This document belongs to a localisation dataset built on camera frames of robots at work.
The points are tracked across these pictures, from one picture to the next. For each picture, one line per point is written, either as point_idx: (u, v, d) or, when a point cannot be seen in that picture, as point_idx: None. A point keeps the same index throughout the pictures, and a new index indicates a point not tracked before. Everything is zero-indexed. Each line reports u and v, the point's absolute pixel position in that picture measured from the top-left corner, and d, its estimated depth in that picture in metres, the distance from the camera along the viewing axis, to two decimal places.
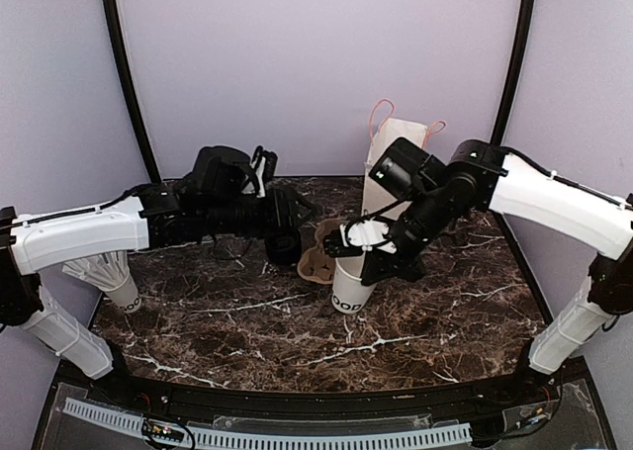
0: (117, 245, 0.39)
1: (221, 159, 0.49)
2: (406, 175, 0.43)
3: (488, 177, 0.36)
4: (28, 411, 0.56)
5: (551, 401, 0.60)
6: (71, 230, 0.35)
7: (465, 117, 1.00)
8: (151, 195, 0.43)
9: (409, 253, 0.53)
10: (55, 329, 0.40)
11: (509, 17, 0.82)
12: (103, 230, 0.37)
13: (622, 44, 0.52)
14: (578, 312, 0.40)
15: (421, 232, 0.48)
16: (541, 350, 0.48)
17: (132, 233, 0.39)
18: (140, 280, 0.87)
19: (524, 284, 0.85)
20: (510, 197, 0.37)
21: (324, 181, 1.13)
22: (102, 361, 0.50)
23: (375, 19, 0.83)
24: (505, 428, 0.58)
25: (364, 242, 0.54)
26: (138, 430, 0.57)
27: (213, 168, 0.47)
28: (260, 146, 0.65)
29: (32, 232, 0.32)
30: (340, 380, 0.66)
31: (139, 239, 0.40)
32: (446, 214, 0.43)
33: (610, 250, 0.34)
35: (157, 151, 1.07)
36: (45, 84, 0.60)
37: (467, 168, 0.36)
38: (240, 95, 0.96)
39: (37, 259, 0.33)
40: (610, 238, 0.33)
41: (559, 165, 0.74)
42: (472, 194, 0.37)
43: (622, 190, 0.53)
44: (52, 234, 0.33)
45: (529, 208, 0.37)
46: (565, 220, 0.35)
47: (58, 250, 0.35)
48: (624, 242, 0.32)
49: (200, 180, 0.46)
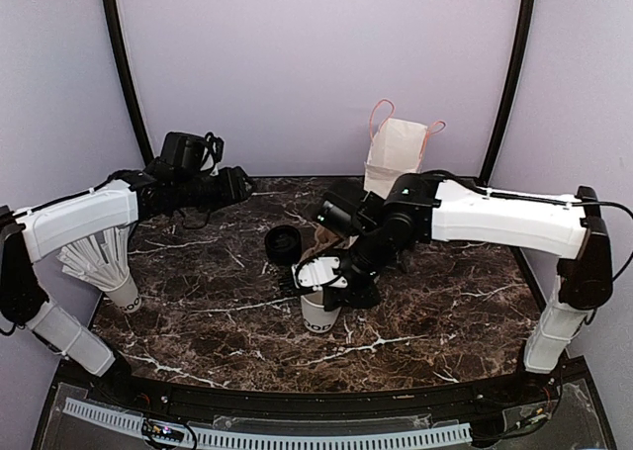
0: (115, 220, 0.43)
1: (186, 139, 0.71)
2: (345, 215, 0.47)
3: (421, 212, 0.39)
4: (29, 411, 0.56)
5: (551, 401, 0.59)
6: (75, 212, 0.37)
7: (465, 117, 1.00)
8: (131, 175, 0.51)
9: (362, 287, 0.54)
10: (54, 324, 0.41)
11: (508, 17, 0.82)
12: (104, 206, 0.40)
13: (621, 44, 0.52)
14: (554, 313, 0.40)
15: (368, 266, 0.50)
16: (533, 352, 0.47)
17: (125, 206, 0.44)
18: (140, 280, 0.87)
19: (524, 284, 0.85)
20: (456, 224, 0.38)
21: (324, 181, 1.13)
22: (103, 358, 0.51)
23: (374, 18, 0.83)
24: (505, 428, 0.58)
25: (315, 281, 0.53)
26: (138, 430, 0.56)
27: (179, 146, 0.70)
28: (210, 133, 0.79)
29: (41, 218, 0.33)
30: (340, 380, 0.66)
31: (131, 211, 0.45)
32: (387, 248, 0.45)
33: (567, 250, 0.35)
35: (157, 151, 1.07)
36: (45, 83, 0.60)
37: (404, 208, 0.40)
38: (240, 94, 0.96)
39: (45, 245, 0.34)
40: (566, 240, 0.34)
41: (559, 165, 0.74)
42: (409, 230, 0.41)
43: (623, 190, 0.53)
44: (59, 217, 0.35)
45: (479, 228, 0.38)
46: (515, 232, 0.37)
47: (68, 230, 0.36)
48: (579, 241, 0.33)
49: (171, 158, 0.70)
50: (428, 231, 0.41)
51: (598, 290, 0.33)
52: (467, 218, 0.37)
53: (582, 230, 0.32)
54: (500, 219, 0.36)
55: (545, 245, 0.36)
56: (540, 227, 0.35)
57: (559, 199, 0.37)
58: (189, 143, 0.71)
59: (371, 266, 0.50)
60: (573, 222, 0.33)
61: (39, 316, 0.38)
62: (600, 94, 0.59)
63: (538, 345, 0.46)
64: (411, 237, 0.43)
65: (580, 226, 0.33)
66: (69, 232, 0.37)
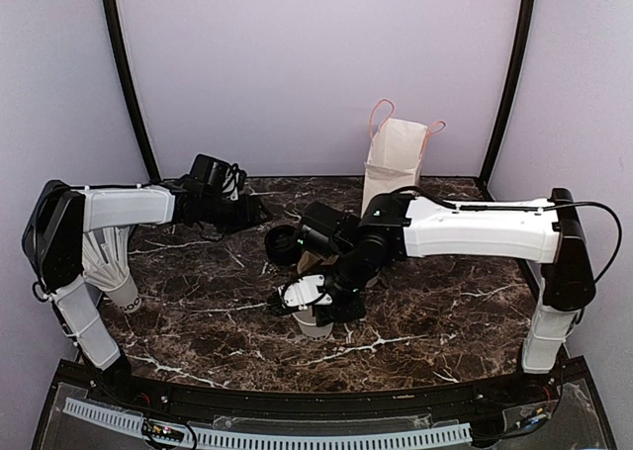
0: (150, 216, 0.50)
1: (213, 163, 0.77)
2: (323, 235, 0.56)
3: (394, 229, 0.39)
4: (29, 411, 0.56)
5: (551, 401, 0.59)
6: (125, 196, 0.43)
7: (465, 117, 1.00)
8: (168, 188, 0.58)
9: (344, 302, 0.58)
10: (78, 302, 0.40)
11: (508, 17, 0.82)
12: (145, 200, 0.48)
13: (621, 44, 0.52)
14: (542, 315, 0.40)
15: (348, 284, 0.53)
16: (530, 352, 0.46)
17: (160, 205, 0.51)
18: (140, 280, 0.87)
19: (524, 284, 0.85)
20: (431, 240, 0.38)
21: (324, 181, 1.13)
22: (112, 353, 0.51)
23: (374, 19, 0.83)
24: (505, 428, 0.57)
25: (301, 303, 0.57)
26: (138, 430, 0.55)
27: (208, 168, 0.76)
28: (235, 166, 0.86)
29: (100, 193, 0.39)
30: (340, 380, 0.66)
31: (164, 212, 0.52)
32: (363, 268, 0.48)
33: (543, 255, 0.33)
35: (157, 152, 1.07)
36: (45, 83, 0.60)
37: (370, 229, 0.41)
38: (240, 94, 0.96)
39: (98, 217, 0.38)
40: (541, 246, 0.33)
41: (560, 165, 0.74)
42: (383, 250, 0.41)
43: (622, 190, 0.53)
44: (113, 196, 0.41)
45: (454, 241, 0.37)
46: (492, 241, 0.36)
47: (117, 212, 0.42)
48: (553, 246, 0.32)
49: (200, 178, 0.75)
50: (406, 249, 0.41)
51: (581, 289, 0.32)
52: (439, 233, 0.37)
53: (555, 235, 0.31)
54: (474, 229, 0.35)
55: (524, 252, 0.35)
56: (513, 235, 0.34)
57: (532, 205, 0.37)
58: (217, 165, 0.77)
59: (350, 284, 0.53)
60: (544, 225, 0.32)
61: (69, 287, 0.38)
62: (600, 93, 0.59)
63: (531, 347, 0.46)
64: (387, 258, 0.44)
65: (552, 231, 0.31)
66: (117, 213, 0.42)
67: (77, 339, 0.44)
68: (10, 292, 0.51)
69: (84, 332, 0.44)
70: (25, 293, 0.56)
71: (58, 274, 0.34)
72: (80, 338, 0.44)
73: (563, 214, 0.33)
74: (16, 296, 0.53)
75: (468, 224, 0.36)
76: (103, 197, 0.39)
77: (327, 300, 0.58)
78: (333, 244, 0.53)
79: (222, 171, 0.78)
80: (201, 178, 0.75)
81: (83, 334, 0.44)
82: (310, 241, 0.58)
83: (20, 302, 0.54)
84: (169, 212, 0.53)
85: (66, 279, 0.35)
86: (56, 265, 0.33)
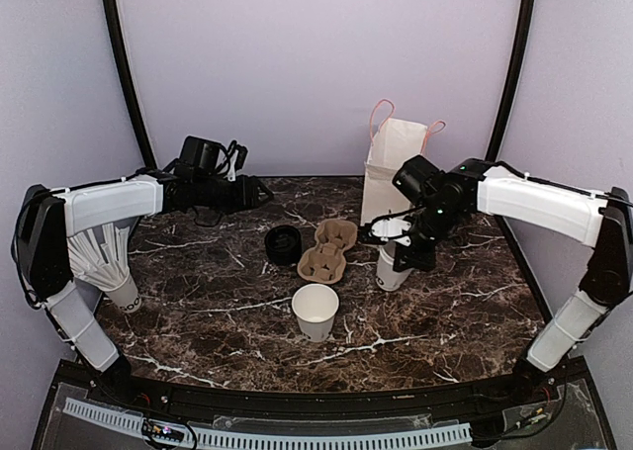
0: (138, 209, 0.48)
1: (201, 144, 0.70)
2: (415, 183, 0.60)
3: (473, 182, 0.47)
4: (29, 411, 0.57)
5: (551, 402, 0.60)
6: (106, 196, 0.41)
7: (464, 117, 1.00)
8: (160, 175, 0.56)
9: (422, 246, 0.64)
10: (71, 308, 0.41)
11: (509, 17, 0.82)
12: (133, 194, 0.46)
13: (622, 44, 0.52)
14: (572, 304, 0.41)
15: (429, 230, 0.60)
16: (542, 344, 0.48)
17: (150, 197, 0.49)
18: (140, 280, 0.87)
19: (524, 284, 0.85)
20: (495, 199, 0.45)
21: (324, 181, 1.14)
22: (110, 353, 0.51)
23: (376, 17, 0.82)
24: (505, 428, 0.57)
25: (383, 235, 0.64)
26: (138, 430, 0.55)
27: (195, 147, 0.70)
28: (234, 141, 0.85)
29: (78, 196, 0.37)
30: (340, 380, 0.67)
31: (156, 202, 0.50)
32: (443, 218, 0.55)
33: (587, 237, 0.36)
35: (157, 151, 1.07)
36: (45, 83, 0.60)
37: (453, 178, 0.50)
38: (240, 94, 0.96)
39: (79, 221, 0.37)
40: (585, 226, 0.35)
41: (560, 164, 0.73)
42: (457, 199, 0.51)
43: (622, 191, 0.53)
44: (91, 197, 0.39)
45: (511, 204, 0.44)
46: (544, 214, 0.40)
47: (98, 213, 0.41)
48: (596, 227, 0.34)
49: (190, 157, 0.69)
50: (476, 203, 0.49)
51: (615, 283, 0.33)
52: (498, 192, 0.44)
53: (598, 217, 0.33)
54: (528, 196, 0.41)
55: (571, 229, 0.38)
56: (562, 210, 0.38)
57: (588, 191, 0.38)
58: (207, 147, 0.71)
59: (431, 230, 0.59)
60: (592, 207, 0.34)
61: (60, 295, 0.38)
62: (599, 95, 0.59)
63: (548, 336, 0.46)
64: (462, 207, 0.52)
65: (596, 214, 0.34)
66: (98, 213, 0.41)
67: (73, 342, 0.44)
68: (11, 291, 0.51)
69: (80, 335, 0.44)
70: None
71: (47, 282, 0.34)
72: (75, 341, 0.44)
73: (616, 202, 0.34)
74: (17, 296, 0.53)
75: (525, 190, 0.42)
76: (78, 202, 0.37)
77: (406, 239, 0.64)
78: (424, 193, 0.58)
79: (214, 152, 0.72)
80: (191, 161, 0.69)
81: (79, 339, 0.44)
82: (403, 188, 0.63)
83: (21, 301, 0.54)
84: (158, 203, 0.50)
85: (55, 287, 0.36)
86: (44, 275, 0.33)
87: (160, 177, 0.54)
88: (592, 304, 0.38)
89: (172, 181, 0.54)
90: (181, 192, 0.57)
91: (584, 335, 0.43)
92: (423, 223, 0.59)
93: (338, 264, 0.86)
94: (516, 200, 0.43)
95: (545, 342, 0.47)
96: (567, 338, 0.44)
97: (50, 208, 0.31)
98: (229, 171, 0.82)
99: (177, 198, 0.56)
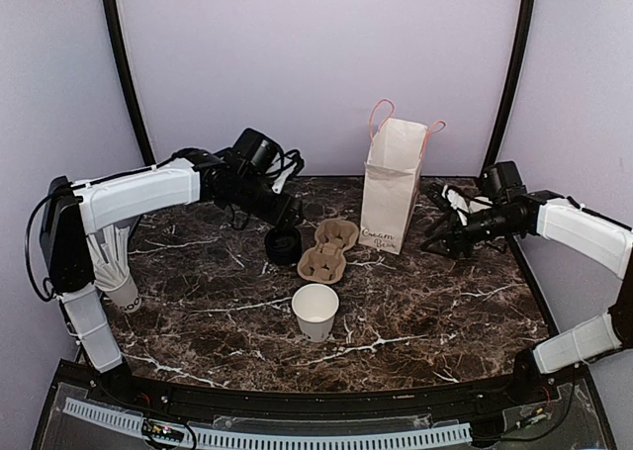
0: (172, 199, 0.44)
1: (259, 137, 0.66)
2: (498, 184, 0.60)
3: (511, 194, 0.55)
4: (29, 410, 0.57)
5: (550, 402, 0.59)
6: (130, 188, 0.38)
7: (464, 117, 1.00)
8: (194, 155, 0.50)
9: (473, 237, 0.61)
10: (85, 307, 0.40)
11: (509, 16, 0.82)
12: (162, 185, 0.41)
13: (621, 43, 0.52)
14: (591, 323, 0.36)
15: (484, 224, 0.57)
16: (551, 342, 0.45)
17: (184, 186, 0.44)
18: (140, 280, 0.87)
19: (524, 284, 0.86)
20: (549, 224, 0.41)
21: (324, 181, 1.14)
22: (114, 356, 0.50)
23: (376, 18, 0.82)
24: (505, 428, 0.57)
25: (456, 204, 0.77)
26: (138, 430, 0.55)
27: (249, 138, 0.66)
28: (298, 153, 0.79)
29: (98, 191, 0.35)
30: (340, 380, 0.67)
31: (191, 192, 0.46)
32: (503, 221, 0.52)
33: (617, 267, 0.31)
35: (157, 151, 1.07)
36: (45, 83, 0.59)
37: (522, 201, 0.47)
38: (240, 93, 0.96)
39: (100, 218, 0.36)
40: (619, 257, 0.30)
41: (561, 163, 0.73)
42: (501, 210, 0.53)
43: (623, 190, 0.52)
44: (114, 193, 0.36)
45: (562, 230, 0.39)
46: (586, 239, 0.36)
47: (122, 207, 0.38)
48: (626, 257, 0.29)
49: (242, 149, 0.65)
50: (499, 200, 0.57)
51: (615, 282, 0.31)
52: (553, 216, 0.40)
53: (628, 246, 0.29)
54: (575, 224, 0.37)
55: (612, 262, 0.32)
56: (601, 239, 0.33)
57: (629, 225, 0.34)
58: (265, 145, 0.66)
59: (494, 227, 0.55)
60: (629, 236, 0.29)
61: (80, 291, 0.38)
62: (600, 94, 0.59)
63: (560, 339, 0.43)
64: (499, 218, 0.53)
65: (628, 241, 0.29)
66: (122, 207, 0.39)
67: (79, 338, 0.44)
68: (11, 292, 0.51)
69: (88, 334, 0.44)
70: (26, 293, 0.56)
71: (67, 279, 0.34)
72: (82, 338, 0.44)
73: None
74: (17, 296, 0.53)
75: (572, 218, 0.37)
76: (99, 199, 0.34)
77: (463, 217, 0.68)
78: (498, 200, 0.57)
79: (269, 152, 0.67)
80: (244, 153, 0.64)
81: (86, 336, 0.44)
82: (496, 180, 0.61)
83: (21, 302, 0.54)
84: (194, 192, 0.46)
85: (76, 282, 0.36)
86: (63, 273, 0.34)
87: (203, 161, 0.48)
88: (608, 333, 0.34)
89: (210, 168, 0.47)
90: (224, 178, 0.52)
91: (592, 360, 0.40)
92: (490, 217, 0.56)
93: (338, 264, 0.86)
94: (566, 225, 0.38)
95: (551, 346, 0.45)
96: (573, 351, 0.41)
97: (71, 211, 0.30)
98: (278, 182, 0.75)
99: (218, 183, 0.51)
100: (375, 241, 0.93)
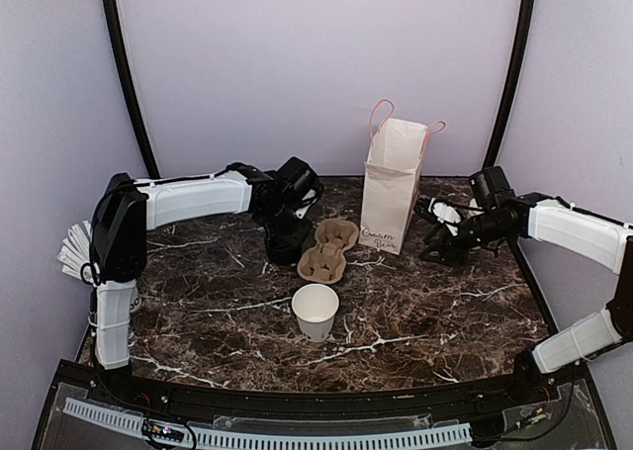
0: (226, 206, 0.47)
1: (303, 169, 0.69)
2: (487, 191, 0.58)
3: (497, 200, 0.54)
4: (28, 411, 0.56)
5: (550, 401, 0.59)
6: (190, 192, 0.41)
7: (464, 117, 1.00)
8: (245, 168, 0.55)
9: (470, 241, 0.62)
10: (116, 303, 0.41)
11: (510, 16, 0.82)
12: (221, 193, 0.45)
13: (621, 43, 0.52)
14: (589, 320, 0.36)
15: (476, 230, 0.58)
16: (551, 342, 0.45)
17: (238, 196, 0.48)
18: (140, 279, 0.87)
19: (523, 285, 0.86)
20: (542, 226, 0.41)
21: (324, 181, 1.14)
22: (117, 357, 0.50)
23: (376, 18, 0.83)
24: (504, 428, 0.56)
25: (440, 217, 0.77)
26: (138, 430, 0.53)
27: (293, 165, 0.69)
28: (320, 189, 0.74)
29: (162, 191, 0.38)
30: (340, 380, 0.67)
31: (242, 203, 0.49)
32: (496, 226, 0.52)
33: (613, 262, 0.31)
35: (157, 151, 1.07)
36: (45, 82, 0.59)
37: (510, 204, 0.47)
38: (241, 93, 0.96)
39: (159, 215, 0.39)
40: (614, 253, 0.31)
41: (561, 163, 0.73)
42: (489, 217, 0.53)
43: (621, 190, 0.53)
44: (175, 193, 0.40)
45: (553, 231, 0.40)
46: (579, 238, 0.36)
47: (181, 208, 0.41)
48: (621, 254, 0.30)
49: (288, 174, 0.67)
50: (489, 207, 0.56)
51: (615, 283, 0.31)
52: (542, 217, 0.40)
53: (623, 242, 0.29)
54: (565, 224, 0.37)
55: (607, 259, 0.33)
56: (594, 236, 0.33)
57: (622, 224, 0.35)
58: (308, 174, 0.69)
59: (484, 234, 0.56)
60: (623, 232, 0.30)
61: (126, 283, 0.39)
62: (599, 94, 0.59)
63: (558, 339, 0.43)
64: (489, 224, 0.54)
65: (622, 237, 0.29)
66: (180, 209, 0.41)
67: (98, 331, 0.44)
68: (12, 292, 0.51)
69: (108, 327, 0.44)
70: (25, 291, 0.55)
71: (119, 272, 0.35)
72: (102, 331, 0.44)
73: None
74: (17, 296, 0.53)
75: (564, 218, 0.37)
76: (161, 199, 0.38)
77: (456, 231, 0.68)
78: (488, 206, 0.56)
79: (310, 182, 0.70)
80: (290, 179, 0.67)
81: (106, 331, 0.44)
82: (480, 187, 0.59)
83: (20, 303, 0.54)
84: (245, 202, 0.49)
85: (126, 277, 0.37)
86: (118, 264, 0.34)
87: (254, 174, 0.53)
88: (608, 328, 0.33)
89: (262, 183, 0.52)
90: (271, 193, 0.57)
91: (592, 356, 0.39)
92: (479, 223, 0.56)
93: (338, 264, 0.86)
94: (554, 226, 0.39)
95: (551, 346, 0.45)
96: (573, 350, 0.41)
97: (131, 211, 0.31)
98: (303, 209, 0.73)
99: (265, 197, 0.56)
100: (375, 241, 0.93)
